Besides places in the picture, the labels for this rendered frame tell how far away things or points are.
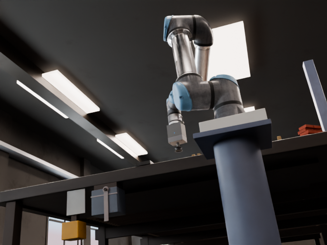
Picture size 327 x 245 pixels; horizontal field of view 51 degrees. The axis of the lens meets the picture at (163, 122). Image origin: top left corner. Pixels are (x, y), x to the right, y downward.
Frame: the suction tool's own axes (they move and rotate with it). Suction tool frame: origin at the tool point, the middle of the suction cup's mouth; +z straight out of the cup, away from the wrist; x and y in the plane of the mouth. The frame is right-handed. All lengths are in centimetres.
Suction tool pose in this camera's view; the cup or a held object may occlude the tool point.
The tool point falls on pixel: (178, 150)
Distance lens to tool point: 185.0
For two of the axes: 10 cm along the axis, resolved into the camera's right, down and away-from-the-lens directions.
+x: -4.4, -3.4, -8.3
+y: -8.9, 2.6, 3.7
